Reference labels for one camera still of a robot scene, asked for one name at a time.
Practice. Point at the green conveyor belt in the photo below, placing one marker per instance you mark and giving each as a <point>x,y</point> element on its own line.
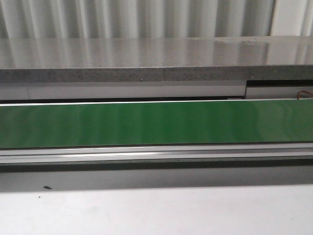
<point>152,123</point>

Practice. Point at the aluminium conveyor frame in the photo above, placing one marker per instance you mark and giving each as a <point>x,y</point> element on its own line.
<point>160,156</point>

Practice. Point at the grey stone counter ledge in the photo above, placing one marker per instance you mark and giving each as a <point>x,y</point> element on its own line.
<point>156,60</point>

